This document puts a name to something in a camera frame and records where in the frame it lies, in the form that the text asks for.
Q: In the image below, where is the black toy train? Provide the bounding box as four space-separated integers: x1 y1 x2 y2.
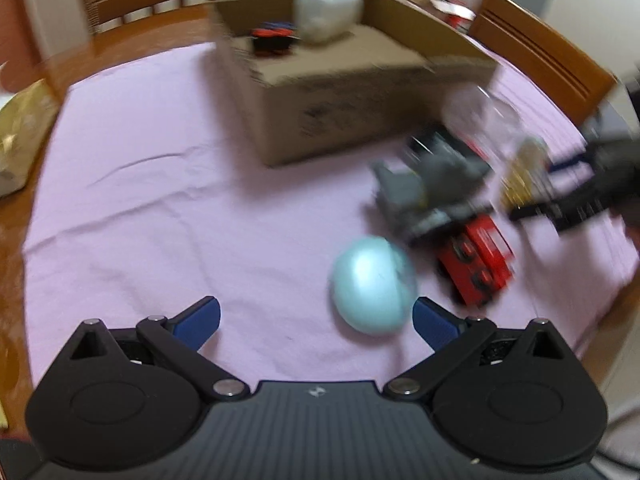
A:
249 22 303 58

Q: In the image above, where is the red toy fire truck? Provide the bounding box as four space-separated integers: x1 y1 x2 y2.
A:
435 212 516 308

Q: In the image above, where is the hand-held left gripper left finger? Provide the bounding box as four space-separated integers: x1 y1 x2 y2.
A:
67 296 251 402

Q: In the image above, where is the pink tablecloth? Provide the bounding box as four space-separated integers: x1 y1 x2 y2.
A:
22 37 640 386

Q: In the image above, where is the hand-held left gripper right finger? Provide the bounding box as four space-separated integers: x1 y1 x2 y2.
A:
382 296 576 403

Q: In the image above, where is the clear plastic jar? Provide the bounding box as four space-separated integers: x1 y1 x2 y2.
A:
442 85 521 161

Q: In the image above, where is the light blue ball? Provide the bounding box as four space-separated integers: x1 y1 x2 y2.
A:
327 235 418 336

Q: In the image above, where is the white plastic container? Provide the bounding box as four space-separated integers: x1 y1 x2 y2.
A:
292 0 365 43

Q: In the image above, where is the brown cardboard box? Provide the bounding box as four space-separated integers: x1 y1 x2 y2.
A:
207 0 501 168

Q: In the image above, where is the gold tissue pack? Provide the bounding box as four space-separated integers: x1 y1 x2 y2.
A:
0 80 61 198

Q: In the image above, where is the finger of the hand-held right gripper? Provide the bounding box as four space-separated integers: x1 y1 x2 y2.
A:
509 170 640 235
547 132 640 173

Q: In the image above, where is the grey toy animal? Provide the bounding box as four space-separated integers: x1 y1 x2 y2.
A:
372 130 493 248

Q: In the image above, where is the jar of yellow pieces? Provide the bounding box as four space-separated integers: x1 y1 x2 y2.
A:
500 137 553 211

